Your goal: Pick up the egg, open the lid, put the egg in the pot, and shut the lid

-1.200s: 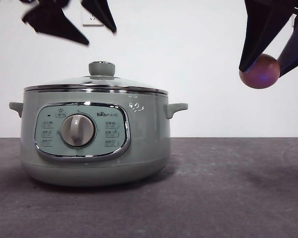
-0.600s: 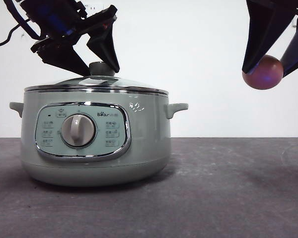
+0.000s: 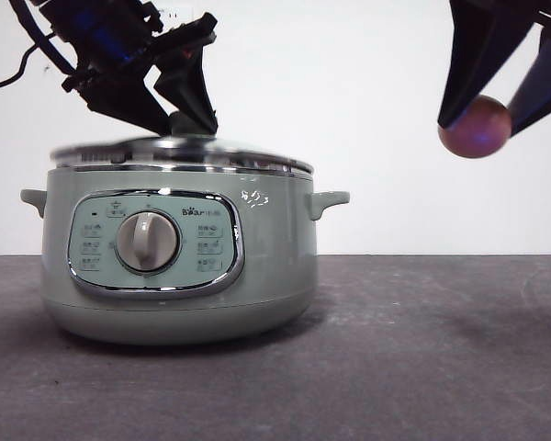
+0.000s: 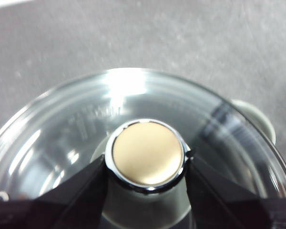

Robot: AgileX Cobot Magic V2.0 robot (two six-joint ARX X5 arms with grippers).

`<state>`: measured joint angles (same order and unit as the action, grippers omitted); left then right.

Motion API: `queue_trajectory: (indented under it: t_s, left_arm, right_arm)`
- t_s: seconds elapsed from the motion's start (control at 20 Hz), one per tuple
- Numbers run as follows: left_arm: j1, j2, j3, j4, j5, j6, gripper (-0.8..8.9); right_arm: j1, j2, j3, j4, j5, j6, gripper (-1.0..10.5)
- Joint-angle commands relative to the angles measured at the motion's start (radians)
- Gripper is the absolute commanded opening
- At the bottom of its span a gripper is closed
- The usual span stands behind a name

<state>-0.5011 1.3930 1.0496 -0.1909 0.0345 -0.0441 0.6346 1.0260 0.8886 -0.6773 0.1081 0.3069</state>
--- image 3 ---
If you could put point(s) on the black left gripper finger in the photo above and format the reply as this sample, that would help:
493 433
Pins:
193 87
128 103

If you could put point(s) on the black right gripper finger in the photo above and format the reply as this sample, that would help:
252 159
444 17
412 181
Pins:
477 59
542 87

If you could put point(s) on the glass lid with green knob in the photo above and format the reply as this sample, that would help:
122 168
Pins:
183 151

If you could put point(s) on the brown egg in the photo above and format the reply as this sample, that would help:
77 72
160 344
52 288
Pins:
480 135

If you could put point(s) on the pale green electric cooking pot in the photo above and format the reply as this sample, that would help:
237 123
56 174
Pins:
275 257

